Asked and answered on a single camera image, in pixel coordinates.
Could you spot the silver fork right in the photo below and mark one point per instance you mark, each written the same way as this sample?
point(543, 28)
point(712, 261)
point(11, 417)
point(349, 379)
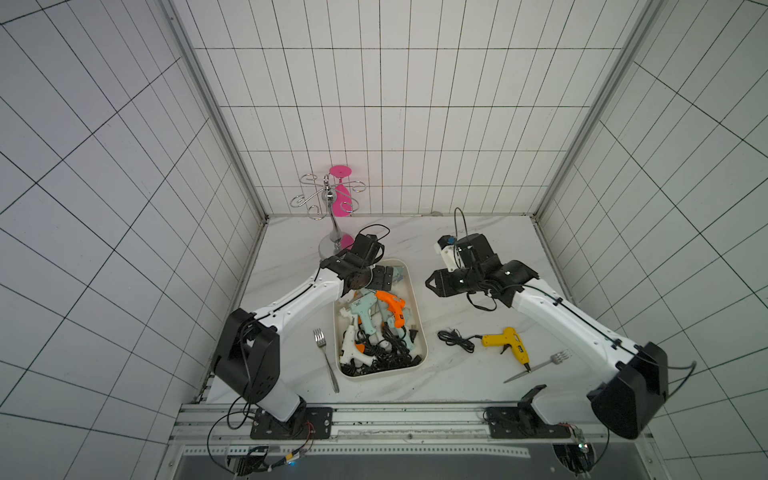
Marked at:
point(555, 359)

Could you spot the cream plastic storage box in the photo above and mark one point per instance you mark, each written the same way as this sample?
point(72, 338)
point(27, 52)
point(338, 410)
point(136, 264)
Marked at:
point(395, 350)

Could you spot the yellow glue gun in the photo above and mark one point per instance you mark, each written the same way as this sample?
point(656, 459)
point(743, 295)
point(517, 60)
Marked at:
point(509, 339)

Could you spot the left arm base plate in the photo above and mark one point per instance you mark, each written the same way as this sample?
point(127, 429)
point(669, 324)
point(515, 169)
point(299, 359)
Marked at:
point(307, 422)

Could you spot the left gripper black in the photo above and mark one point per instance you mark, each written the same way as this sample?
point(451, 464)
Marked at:
point(378, 283)

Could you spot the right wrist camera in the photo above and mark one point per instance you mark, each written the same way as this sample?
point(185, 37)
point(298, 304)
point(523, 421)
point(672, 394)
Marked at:
point(446, 248)

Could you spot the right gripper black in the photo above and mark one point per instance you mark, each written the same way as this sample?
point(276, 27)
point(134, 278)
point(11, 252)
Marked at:
point(448, 282)

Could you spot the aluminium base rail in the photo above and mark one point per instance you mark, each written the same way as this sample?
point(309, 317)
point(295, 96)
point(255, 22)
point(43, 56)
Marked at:
point(378, 428)

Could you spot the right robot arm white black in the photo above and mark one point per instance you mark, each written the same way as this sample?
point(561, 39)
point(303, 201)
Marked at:
point(627, 384)

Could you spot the silver fork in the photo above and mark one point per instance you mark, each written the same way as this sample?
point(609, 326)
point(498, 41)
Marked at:
point(555, 359)
point(321, 343)

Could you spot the silver fork left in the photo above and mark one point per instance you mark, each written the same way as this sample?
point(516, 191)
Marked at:
point(321, 343)

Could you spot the mint green glue gun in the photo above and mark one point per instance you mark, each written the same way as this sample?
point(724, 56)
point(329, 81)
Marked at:
point(361, 308)

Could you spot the chrome cup holder stand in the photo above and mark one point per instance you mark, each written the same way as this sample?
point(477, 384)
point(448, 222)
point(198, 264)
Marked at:
point(318, 203)

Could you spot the white glue gun orange trigger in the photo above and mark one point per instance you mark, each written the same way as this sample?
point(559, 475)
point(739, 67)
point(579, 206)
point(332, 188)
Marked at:
point(350, 352)

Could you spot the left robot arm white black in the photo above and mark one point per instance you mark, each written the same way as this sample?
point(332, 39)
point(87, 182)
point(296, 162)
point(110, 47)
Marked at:
point(247, 357)

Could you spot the pink wine glass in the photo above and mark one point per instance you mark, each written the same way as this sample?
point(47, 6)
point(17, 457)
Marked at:
point(341, 206)

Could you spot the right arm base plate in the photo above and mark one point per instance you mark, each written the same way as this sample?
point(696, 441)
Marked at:
point(521, 423)

